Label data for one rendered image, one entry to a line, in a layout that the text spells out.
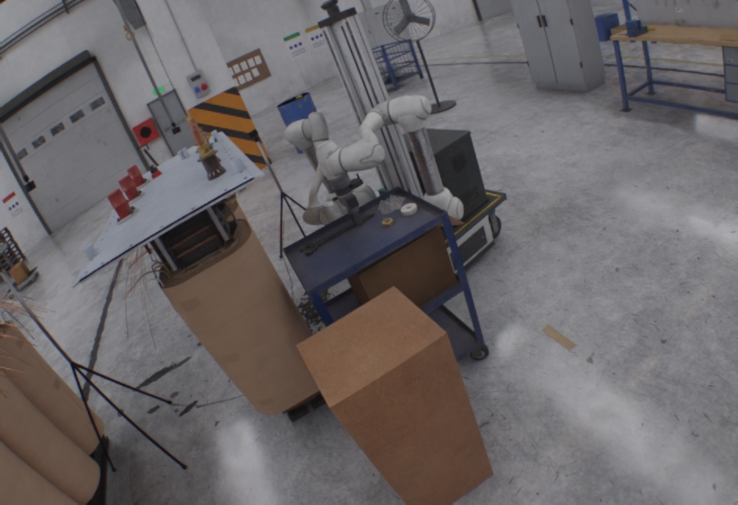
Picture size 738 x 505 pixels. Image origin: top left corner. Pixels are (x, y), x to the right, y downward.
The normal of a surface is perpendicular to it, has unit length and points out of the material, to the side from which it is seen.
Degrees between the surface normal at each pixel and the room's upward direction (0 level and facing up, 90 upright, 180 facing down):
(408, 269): 90
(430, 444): 90
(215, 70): 90
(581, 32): 90
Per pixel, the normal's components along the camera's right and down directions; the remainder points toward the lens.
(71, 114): 0.42, 0.30
